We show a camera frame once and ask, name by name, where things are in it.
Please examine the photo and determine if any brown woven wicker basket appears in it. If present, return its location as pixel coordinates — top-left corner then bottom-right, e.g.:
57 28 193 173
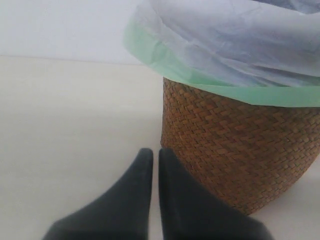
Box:
161 78 320 215

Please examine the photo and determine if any white plastic trash bag liner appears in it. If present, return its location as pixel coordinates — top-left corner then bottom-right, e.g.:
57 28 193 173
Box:
123 0 320 108

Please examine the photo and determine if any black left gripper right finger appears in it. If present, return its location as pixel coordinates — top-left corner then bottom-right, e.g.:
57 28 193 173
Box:
158 148 273 240

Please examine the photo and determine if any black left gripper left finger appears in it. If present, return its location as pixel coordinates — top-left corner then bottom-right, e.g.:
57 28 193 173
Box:
43 148 154 240

